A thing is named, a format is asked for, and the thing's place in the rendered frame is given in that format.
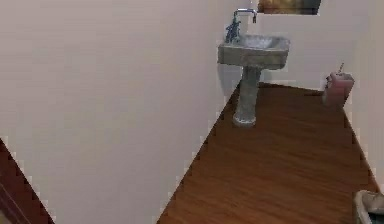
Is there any pink toilet brush holder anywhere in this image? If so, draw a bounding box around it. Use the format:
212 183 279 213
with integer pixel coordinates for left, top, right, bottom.
321 62 356 108

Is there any grey pedestal sink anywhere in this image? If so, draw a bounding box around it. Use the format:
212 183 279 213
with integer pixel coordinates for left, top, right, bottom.
217 34 291 127

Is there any silver sink faucet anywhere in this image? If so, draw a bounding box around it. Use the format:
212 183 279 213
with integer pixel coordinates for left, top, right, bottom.
232 8 259 25

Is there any dark brown room door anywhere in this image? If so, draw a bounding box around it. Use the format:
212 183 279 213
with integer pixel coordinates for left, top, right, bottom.
0 138 56 224

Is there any grey bin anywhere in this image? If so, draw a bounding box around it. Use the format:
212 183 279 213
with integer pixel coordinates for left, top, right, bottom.
353 189 384 224

